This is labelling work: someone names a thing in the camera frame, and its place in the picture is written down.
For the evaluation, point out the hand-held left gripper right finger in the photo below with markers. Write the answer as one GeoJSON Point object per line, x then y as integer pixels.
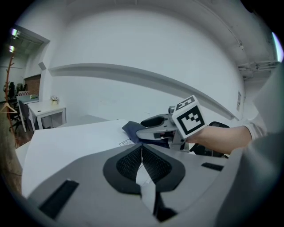
{"type": "Point", "coordinates": [199, 177]}

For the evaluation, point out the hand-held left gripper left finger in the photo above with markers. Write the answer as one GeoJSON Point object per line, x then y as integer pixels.
{"type": "Point", "coordinates": [77, 177]}

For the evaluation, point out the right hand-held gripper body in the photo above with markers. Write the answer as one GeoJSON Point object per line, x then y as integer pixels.
{"type": "Point", "coordinates": [188, 117]}

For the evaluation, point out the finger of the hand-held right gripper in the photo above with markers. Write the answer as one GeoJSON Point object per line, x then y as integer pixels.
{"type": "Point", "coordinates": [155, 120]}
{"type": "Point", "coordinates": [155, 134]}

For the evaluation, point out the dark blue cloth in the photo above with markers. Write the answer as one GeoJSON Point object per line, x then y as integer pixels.
{"type": "Point", "coordinates": [133, 130]}

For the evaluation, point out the person's right forearm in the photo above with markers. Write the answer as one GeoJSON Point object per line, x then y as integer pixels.
{"type": "Point", "coordinates": [222, 137]}

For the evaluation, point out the black office chair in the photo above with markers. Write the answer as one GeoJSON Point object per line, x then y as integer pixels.
{"type": "Point", "coordinates": [218, 124]}

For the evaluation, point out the person's cream clothing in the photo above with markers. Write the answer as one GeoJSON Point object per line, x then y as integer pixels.
{"type": "Point", "coordinates": [261, 159]}

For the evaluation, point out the small white desk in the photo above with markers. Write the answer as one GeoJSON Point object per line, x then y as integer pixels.
{"type": "Point", "coordinates": [47, 109]}

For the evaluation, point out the white flower pot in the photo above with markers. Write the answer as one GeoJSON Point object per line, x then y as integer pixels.
{"type": "Point", "coordinates": [54, 100]}

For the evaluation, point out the dark chair with draped cloth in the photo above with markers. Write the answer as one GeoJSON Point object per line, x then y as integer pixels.
{"type": "Point", "coordinates": [23, 113]}

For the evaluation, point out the grey ceiling pipes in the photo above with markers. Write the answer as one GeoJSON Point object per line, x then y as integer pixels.
{"type": "Point", "coordinates": [257, 67]}

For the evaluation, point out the small green item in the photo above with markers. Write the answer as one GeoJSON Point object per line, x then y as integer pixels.
{"type": "Point", "coordinates": [33, 96]}

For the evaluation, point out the wooden clothes hanger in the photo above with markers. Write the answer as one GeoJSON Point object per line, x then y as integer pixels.
{"type": "Point", "coordinates": [7, 108]}

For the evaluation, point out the red checkered cloth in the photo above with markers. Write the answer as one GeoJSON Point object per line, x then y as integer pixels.
{"type": "Point", "coordinates": [23, 93]}

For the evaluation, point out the red wooden coat rack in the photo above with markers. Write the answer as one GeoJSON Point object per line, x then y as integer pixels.
{"type": "Point", "coordinates": [9, 88]}

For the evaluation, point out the white wall notice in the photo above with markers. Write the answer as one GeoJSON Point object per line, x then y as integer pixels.
{"type": "Point", "coordinates": [239, 100]}

